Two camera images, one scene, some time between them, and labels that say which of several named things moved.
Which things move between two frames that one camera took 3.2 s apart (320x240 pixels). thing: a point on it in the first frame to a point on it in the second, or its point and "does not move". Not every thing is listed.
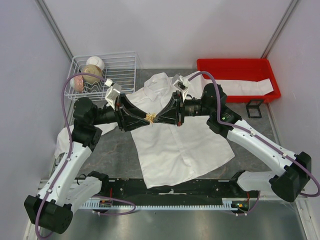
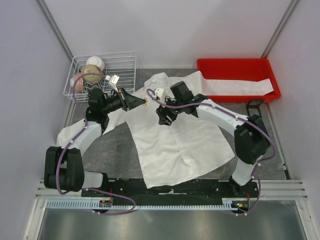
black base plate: [193, 190] does not move
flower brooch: [150, 117] to [146, 100]
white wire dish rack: [88, 74] does not move
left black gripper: [129, 122] to [128, 101]
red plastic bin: [242, 69] does not move
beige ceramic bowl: [94, 69] does not move
